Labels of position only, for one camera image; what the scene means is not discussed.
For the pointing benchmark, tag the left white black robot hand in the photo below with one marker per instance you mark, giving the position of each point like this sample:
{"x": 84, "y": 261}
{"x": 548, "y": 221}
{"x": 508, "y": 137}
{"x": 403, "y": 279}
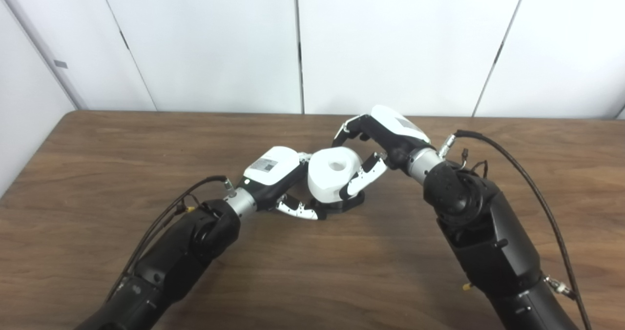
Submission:
{"x": 273, "y": 171}

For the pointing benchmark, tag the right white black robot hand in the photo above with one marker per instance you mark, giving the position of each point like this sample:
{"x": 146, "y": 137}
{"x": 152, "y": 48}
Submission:
{"x": 395, "y": 134}

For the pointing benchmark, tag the round white cylinder piece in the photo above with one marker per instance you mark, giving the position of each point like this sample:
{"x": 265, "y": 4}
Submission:
{"x": 327, "y": 181}

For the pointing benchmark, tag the black flanged holder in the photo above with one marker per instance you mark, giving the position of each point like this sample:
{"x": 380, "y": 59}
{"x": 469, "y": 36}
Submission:
{"x": 349, "y": 204}

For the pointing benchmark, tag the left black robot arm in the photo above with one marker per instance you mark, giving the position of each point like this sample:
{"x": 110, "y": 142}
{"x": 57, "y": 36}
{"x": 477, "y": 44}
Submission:
{"x": 180, "y": 257}

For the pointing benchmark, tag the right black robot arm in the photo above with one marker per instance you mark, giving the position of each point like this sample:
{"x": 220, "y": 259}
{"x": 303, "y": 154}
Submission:
{"x": 488, "y": 237}

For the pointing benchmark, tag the small grey wall tag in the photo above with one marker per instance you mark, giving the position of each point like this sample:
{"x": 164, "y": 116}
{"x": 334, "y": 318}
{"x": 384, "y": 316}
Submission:
{"x": 60, "y": 64}

